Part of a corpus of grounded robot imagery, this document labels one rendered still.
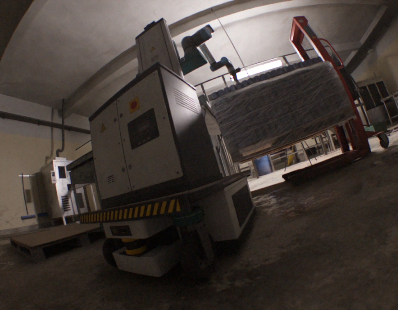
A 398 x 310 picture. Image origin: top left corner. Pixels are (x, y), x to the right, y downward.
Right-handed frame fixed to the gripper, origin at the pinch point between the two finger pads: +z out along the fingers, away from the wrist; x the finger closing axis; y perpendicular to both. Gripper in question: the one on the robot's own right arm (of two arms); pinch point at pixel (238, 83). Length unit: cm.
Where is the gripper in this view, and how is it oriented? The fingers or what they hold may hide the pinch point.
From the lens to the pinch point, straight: 186.8
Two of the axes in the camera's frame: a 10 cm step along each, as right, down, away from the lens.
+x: -3.1, -0.6, -9.5
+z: 3.0, 9.4, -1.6
